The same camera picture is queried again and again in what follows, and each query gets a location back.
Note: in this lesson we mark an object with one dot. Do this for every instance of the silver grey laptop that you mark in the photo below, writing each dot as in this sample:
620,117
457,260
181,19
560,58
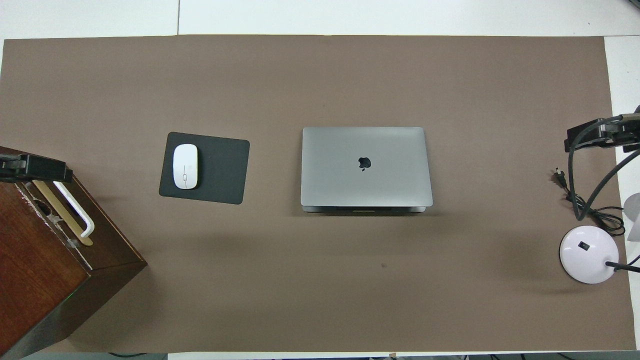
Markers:
340,170

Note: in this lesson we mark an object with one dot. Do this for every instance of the white computer mouse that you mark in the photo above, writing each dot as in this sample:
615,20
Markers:
185,165

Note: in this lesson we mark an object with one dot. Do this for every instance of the dark brown wooden box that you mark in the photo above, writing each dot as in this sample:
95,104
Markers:
40,280

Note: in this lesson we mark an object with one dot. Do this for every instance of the white desk lamp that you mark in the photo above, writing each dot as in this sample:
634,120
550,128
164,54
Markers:
587,255

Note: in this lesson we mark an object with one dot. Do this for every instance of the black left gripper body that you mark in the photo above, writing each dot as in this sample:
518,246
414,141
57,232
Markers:
10,167

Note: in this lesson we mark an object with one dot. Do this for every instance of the brown table mat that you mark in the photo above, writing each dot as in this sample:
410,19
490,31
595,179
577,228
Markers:
350,75

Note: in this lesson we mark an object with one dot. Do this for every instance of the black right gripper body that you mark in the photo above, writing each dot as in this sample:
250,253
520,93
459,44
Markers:
620,134

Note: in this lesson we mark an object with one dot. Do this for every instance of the black mouse pad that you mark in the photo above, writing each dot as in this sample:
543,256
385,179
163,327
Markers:
220,170

